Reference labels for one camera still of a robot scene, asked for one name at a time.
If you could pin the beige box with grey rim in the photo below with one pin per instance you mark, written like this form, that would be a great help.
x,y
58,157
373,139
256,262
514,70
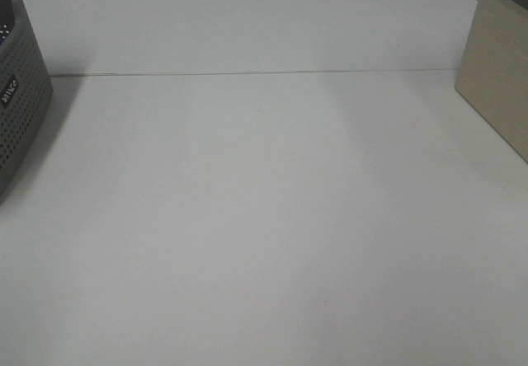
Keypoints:
x,y
492,76

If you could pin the grey perforated plastic basket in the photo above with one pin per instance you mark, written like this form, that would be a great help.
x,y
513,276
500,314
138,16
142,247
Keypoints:
x,y
26,89

